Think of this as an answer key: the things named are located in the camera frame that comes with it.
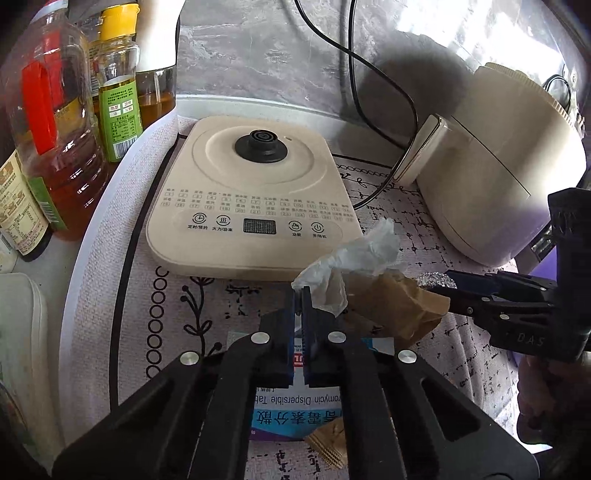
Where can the foil ball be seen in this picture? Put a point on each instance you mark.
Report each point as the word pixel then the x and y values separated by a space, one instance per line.
pixel 431 279

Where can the white top oil dispenser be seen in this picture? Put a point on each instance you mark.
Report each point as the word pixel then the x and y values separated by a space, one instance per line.
pixel 157 37

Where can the dark soy sauce bottle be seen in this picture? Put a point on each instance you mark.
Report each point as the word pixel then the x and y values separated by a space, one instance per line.
pixel 21 207

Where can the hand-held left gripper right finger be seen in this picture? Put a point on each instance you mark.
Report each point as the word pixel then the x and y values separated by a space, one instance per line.
pixel 308 332

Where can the white plastic container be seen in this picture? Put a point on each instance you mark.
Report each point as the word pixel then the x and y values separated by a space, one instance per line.
pixel 18 350

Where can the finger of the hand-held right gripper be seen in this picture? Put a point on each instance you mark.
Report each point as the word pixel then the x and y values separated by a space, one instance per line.
pixel 471 282
pixel 466 304

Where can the white tissue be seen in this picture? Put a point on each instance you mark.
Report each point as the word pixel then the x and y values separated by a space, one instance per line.
pixel 364 254

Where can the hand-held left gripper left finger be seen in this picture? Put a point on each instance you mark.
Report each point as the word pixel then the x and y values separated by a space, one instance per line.
pixel 290 332

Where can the patterned white table mat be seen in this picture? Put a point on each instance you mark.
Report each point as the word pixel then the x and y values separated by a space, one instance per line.
pixel 152 300

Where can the brown corrugated paper piece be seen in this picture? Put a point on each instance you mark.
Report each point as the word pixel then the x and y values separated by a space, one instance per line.
pixel 328 445

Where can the blue white medicine box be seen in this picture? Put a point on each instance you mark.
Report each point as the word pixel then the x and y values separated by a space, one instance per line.
pixel 295 415

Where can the person's right hand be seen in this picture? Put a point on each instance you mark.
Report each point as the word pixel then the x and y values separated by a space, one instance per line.
pixel 535 397

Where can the yellow cap green label bottle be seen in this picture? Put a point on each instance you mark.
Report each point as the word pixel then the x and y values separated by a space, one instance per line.
pixel 120 106

